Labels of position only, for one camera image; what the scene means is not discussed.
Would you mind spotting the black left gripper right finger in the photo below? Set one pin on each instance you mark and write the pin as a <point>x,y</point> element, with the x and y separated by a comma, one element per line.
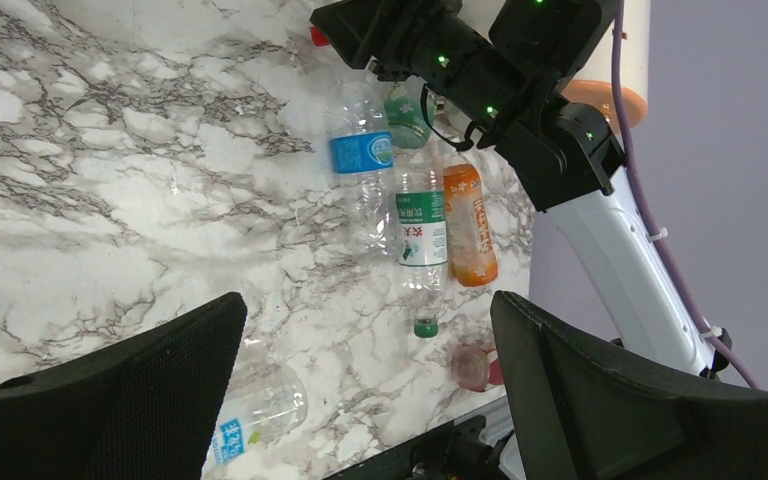
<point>584,408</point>

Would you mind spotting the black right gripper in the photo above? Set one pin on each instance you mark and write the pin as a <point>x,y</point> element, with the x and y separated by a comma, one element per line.
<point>425,39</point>

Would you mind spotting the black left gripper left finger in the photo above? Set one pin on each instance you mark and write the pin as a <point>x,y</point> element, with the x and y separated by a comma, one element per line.
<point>142,408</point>

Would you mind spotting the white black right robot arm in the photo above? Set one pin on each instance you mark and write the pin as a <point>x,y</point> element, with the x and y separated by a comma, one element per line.
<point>574,169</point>

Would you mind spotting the green tinted bottle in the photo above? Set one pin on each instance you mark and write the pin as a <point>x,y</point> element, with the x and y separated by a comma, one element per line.
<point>402,103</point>

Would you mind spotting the red gold drink can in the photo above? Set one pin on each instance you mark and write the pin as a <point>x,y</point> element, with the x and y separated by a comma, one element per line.
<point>477,367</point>

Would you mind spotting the blue white label bottle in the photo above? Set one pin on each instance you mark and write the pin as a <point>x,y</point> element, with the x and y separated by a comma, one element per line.
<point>265,400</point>

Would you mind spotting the red label bottle far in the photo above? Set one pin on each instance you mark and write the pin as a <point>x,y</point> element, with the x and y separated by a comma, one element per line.
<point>318,38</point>

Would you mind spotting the blue label clear bottle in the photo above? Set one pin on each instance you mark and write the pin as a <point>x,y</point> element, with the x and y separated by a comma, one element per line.
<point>362,157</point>

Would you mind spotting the green white label bottle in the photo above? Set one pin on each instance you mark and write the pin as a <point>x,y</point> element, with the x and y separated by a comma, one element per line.
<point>422,249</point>

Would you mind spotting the orange juice bottle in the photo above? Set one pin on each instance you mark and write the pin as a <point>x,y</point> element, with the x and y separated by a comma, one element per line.
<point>471,250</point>

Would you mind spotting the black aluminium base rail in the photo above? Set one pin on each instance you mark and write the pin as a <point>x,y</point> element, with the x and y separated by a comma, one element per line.
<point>478,445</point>

